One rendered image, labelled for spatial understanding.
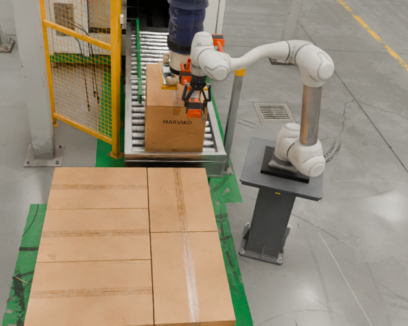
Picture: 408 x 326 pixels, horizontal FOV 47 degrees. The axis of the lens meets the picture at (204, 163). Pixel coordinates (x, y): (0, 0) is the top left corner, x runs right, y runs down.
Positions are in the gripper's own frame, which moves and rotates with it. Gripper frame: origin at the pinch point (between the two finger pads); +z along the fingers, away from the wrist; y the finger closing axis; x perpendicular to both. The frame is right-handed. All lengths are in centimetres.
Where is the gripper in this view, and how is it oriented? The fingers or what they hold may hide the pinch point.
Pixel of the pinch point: (195, 108)
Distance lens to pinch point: 250.1
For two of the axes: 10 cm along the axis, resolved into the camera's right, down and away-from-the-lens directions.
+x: 1.2, 6.2, -7.8
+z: -1.1, 7.9, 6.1
